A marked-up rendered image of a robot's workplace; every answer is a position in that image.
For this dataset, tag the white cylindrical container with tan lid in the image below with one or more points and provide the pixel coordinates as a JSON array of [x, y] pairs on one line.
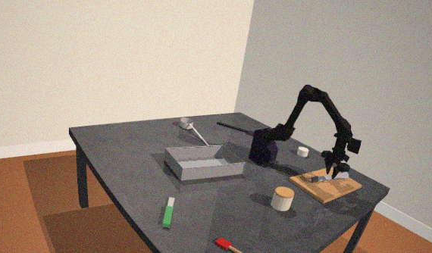
[[282, 199]]

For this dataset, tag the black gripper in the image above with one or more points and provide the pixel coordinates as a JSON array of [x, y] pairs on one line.
[[335, 157]]

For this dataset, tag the dark grey spatula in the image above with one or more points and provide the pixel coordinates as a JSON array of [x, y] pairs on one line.
[[251, 133]]

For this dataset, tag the light wooden board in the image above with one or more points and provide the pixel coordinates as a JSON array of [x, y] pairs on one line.
[[325, 191]]

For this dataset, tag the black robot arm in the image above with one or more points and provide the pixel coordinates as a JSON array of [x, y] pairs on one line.
[[312, 94]]

